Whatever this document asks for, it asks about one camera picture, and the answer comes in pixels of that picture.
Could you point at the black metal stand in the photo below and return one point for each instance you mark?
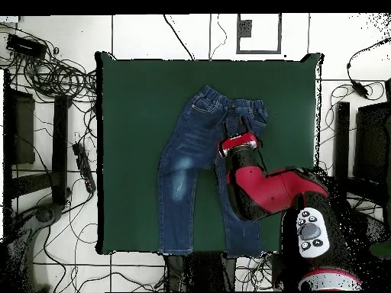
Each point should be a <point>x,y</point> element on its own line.
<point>342,128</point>
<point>60,137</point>

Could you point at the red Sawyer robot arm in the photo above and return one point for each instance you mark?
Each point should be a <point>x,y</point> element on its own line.
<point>268,189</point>

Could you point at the grey stand base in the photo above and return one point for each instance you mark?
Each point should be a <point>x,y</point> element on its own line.
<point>45,213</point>

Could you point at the grey square frame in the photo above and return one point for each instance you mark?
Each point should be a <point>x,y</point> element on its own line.
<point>259,51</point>

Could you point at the blue denim jeans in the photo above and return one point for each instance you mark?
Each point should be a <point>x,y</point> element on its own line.
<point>189,152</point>

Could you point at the small dark square box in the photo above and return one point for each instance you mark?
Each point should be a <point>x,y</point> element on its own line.
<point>245,29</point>

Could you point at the dark green tablecloth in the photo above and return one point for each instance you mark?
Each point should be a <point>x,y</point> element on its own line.
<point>122,122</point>

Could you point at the black electronics box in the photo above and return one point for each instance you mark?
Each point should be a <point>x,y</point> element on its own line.
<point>26,45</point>

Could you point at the black power strip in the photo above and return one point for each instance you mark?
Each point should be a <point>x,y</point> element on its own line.
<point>84,166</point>

